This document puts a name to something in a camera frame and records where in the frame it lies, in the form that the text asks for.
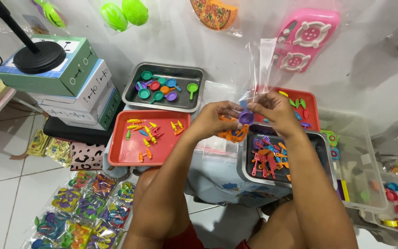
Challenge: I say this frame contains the purple toy pan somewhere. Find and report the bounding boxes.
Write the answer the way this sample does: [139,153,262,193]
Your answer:
[238,110,255,126]

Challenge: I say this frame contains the heap of yellow printed packets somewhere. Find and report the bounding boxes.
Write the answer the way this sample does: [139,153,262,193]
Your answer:
[26,129,74,169]

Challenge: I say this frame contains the steel tray with pans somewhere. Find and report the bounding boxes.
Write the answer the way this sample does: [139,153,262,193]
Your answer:
[122,62,207,113]

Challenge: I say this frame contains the pink toy stove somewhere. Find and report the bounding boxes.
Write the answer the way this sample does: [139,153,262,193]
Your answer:
[274,8,341,73]

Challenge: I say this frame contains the person's right leg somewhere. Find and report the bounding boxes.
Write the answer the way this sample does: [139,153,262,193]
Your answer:
[247,199,308,249]

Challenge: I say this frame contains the red tray with toy leaves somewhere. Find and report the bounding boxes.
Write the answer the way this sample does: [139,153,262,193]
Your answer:
[254,86,321,132]

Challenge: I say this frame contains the leopard print pouch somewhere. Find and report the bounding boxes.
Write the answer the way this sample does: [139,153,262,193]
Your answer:
[69,142,106,172]

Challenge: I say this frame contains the toy pizza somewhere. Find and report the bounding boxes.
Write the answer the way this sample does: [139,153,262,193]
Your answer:
[190,0,239,31]

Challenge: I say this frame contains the person's left hand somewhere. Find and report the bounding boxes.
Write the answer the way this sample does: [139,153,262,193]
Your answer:
[194,101,245,139]

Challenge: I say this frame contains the green toy in bag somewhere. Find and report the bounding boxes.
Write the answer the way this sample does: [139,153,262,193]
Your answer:
[31,0,67,28]

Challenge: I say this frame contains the heap of packed toy packets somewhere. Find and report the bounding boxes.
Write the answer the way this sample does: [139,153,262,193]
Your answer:
[21,169,138,249]

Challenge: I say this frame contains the light blue printed tablecloth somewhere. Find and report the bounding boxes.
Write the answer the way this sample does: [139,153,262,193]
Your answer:
[102,81,294,209]

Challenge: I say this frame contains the group of small toy carrots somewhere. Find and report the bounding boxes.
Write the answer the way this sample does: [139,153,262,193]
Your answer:
[125,118,186,163]

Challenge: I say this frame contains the large clear plastic container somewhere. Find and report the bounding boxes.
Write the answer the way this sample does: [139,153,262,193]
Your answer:
[318,110,389,214]

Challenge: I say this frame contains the green toy vegetable pair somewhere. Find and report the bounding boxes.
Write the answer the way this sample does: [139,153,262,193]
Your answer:
[100,0,149,32]

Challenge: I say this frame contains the pile of colourful toy utensils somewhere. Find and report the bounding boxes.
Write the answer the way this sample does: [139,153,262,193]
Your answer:
[251,136,292,182]

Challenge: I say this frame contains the person's red shorts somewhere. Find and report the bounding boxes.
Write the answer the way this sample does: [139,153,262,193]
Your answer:
[162,221,252,249]

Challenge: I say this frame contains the white and green cardboard box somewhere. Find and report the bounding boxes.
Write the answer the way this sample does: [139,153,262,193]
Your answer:
[37,86,122,131]

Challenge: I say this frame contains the clear plastic bag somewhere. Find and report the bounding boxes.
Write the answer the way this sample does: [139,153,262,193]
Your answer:
[245,37,280,105]

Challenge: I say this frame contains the steel tray with utensils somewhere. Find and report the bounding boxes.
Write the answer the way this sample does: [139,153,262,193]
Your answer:
[238,122,336,189]

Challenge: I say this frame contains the group of colourful toy pans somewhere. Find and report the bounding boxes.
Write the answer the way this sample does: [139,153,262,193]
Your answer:
[135,71,199,105]

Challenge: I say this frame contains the black cushioned stool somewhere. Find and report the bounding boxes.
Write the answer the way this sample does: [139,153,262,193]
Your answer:
[43,101,126,146]

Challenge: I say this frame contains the red tray with carrots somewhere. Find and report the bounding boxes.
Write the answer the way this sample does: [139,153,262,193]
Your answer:
[107,110,191,167]

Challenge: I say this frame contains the group of toy leaves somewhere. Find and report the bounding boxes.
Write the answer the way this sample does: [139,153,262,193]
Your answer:
[262,91,312,129]

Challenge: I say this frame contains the black stand with round base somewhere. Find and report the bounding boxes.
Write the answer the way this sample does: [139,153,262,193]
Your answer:
[0,0,67,75]

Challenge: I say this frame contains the clear container of toy pieces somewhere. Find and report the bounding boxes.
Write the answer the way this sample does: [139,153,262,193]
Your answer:
[357,169,398,240]

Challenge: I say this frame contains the person's left leg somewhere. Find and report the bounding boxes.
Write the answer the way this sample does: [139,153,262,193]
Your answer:
[133,167,162,211]

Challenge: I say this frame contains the orange toy utensil set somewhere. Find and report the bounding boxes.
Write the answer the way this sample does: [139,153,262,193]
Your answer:
[217,115,250,143]

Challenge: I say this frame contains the stack of clear zip bags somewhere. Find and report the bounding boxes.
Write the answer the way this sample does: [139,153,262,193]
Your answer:
[195,138,241,163]

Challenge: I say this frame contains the person's right hand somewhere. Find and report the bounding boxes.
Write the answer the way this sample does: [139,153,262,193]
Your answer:
[247,91,305,139]

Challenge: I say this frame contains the person's leg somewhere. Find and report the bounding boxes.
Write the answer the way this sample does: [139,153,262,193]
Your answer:
[133,167,162,211]
[247,199,308,249]

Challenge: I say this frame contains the green toy sticker card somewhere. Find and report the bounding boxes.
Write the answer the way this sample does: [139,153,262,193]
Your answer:
[321,130,339,147]

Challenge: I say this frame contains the green and blue cardboard box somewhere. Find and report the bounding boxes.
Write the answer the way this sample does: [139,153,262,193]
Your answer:
[0,34,99,97]

